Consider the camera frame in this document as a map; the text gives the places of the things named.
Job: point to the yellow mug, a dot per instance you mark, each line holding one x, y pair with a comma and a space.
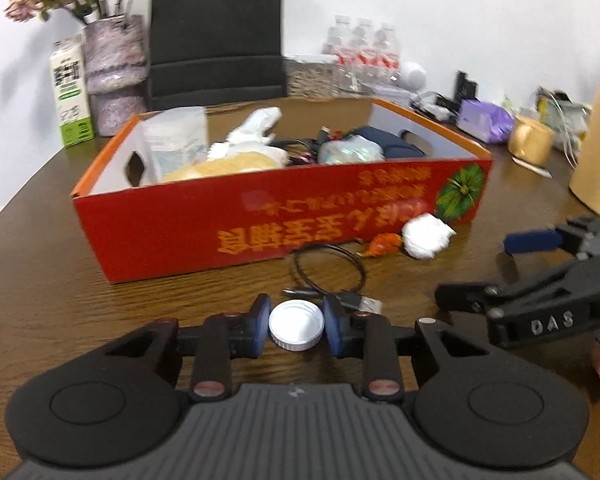
530, 140

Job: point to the black upright device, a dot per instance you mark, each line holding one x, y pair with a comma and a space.
466, 86

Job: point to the red cardboard box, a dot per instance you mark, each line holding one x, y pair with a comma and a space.
180, 230

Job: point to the black paper bag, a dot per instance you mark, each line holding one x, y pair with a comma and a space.
215, 35

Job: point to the white round speaker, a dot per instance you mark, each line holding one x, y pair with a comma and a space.
414, 76

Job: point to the white green milk carton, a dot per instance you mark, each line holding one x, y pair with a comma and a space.
72, 95

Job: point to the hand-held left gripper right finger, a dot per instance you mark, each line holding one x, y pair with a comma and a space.
332, 327

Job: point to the clear water bottle red label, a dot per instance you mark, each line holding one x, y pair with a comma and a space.
386, 55
364, 52
337, 50

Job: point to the green printed box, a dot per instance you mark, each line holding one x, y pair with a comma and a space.
575, 115

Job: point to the yellow spotted plush toy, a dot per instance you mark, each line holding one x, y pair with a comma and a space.
230, 164

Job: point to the white tissue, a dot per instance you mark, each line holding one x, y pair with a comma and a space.
252, 127

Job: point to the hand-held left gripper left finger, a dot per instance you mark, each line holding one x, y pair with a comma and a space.
262, 322

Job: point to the white ribbed bottle cap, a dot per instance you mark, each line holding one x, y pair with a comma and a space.
296, 325

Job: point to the navy blue fabric pouch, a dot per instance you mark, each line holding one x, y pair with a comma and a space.
387, 142

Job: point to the purple tissue pack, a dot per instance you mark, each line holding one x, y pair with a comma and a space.
485, 120

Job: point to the wooden desktop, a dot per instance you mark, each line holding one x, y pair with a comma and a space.
55, 285

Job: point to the orange crumpled wrapper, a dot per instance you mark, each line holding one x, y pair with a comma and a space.
382, 245

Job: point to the white paper strip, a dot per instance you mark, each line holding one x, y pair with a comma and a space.
532, 167

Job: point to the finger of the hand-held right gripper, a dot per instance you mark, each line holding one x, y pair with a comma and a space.
462, 296
530, 241

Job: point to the clear plastic swab container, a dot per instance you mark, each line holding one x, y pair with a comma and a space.
177, 135

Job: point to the white crumpled paper ball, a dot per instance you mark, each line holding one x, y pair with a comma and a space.
427, 235

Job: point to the clear plastic wrap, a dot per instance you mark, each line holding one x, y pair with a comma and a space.
350, 152

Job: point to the clear container of seeds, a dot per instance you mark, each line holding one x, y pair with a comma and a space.
310, 77

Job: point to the purple mottled vase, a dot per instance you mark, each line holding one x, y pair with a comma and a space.
112, 70

